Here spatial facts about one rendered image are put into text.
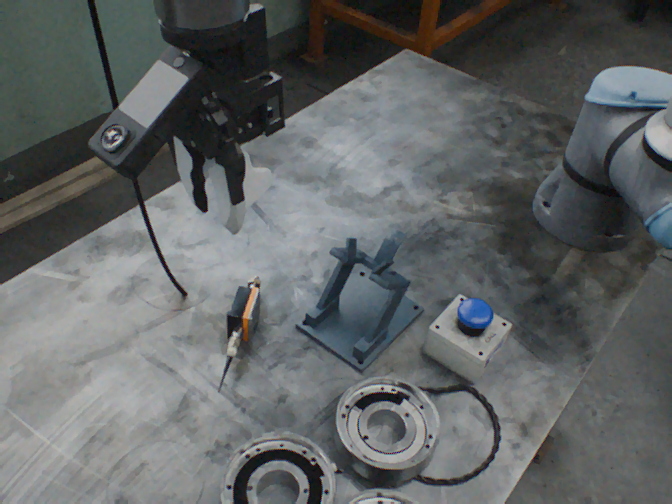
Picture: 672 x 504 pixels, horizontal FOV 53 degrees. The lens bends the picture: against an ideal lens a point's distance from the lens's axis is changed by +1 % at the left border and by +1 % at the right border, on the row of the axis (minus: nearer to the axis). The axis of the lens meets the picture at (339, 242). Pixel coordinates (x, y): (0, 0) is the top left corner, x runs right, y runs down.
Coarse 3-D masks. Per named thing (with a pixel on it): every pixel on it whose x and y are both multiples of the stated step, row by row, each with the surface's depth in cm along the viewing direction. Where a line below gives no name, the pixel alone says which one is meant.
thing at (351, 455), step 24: (360, 384) 70; (384, 384) 71; (408, 384) 70; (384, 408) 69; (432, 408) 68; (336, 432) 66; (360, 432) 67; (408, 432) 67; (432, 432) 67; (360, 456) 64; (432, 456) 66; (384, 480) 64
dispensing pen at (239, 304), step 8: (248, 280) 81; (256, 280) 81; (240, 288) 78; (248, 288) 78; (240, 296) 77; (248, 296) 77; (232, 304) 76; (240, 304) 76; (232, 312) 75; (240, 312) 75; (232, 320) 75; (240, 320) 75; (232, 328) 76; (240, 328) 75; (232, 336) 75; (240, 336) 75; (232, 344) 74; (232, 352) 73; (224, 368) 72; (224, 376) 71
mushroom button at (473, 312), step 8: (464, 304) 75; (472, 304) 75; (480, 304) 75; (464, 312) 74; (472, 312) 74; (480, 312) 74; (488, 312) 74; (464, 320) 73; (472, 320) 73; (480, 320) 73; (488, 320) 73
